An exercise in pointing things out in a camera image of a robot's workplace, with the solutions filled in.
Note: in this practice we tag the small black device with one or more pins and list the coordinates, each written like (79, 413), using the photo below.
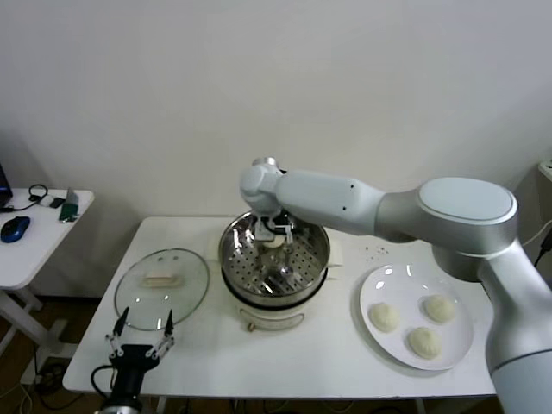
(56, 203)

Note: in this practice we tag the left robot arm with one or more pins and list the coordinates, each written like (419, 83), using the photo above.
(123, 405)

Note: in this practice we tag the cream electric pot base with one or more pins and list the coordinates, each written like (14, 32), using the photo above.
(267, 319)

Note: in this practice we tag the scattered dark crumbs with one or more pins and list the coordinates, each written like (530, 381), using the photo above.
(375, 251)

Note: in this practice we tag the perforated steel steamer basket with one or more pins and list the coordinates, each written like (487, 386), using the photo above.
(246, 267)

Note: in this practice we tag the white cabinet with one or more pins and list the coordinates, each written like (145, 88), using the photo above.
(547, 170)

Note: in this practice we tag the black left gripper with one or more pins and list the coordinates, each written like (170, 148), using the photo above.
(129, 362)

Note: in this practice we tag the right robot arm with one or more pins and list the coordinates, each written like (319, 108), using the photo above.
(466, 215)

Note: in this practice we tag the grey upright card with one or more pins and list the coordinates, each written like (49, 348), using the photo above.
(72, 196)

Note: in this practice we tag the white side table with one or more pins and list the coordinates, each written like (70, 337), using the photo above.
(43, 250)

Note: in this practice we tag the white steamed baozi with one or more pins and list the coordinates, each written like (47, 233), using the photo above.
(439, 308)
(274, 244)
(384, 318)
(424, 343)

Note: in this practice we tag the white round plate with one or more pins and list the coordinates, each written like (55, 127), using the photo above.
(388, 280)

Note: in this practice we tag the computer monitor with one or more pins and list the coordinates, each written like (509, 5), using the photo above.
(3, 190)

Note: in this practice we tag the blue computer mouse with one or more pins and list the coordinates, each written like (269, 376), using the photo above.
(15, 229)

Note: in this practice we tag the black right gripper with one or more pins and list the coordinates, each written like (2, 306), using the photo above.
(276, 222)

